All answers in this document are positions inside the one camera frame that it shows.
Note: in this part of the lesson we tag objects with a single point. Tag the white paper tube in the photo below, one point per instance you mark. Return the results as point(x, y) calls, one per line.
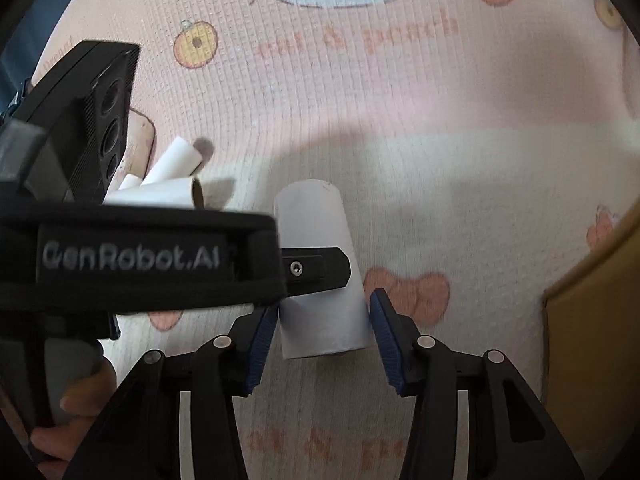
point(324, 311)
point(130, 181)
point(184, 193)

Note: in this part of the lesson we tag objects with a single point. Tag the left hand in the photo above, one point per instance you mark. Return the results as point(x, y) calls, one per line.
point(83, 401)

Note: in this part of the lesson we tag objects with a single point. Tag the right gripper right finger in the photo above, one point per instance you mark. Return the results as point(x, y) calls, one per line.
point(397, 338)

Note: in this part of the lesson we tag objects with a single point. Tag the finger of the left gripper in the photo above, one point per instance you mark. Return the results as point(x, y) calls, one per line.
point(251, 336)

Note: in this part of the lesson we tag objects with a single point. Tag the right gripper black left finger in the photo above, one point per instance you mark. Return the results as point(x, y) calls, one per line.
point(310, 270)

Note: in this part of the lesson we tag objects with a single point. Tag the pink Hello Kitty blanket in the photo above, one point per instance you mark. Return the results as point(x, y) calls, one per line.
point(482, 149)

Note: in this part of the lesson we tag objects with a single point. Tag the brown cardboard box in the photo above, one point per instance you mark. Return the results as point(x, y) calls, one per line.
point(591, 349)

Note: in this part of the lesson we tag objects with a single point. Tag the white paper tube front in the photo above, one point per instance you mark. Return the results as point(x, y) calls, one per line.
point(184, 193)

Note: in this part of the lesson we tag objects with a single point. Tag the white paper tube crosswise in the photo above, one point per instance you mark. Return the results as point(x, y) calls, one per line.
point(180, 160)

